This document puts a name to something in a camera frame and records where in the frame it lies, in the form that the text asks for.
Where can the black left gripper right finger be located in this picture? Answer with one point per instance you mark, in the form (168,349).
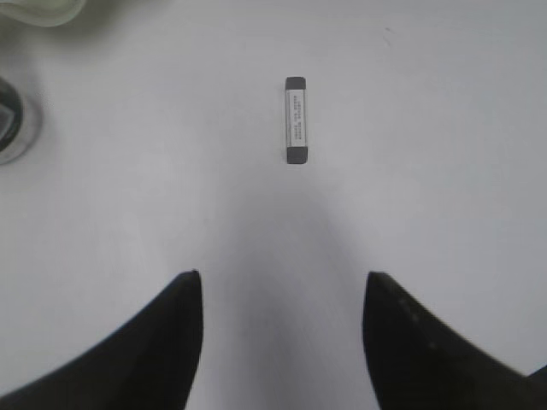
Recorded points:
(416,361)

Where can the grey white eraser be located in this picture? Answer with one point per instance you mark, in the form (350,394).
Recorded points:
(296,136)

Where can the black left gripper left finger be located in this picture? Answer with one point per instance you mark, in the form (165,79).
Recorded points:
(148,363)

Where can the pale green wavy plate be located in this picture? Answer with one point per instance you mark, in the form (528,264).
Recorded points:
(42,13)

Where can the clear plastic water bottle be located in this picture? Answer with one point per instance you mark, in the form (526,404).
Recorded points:
(21,122)

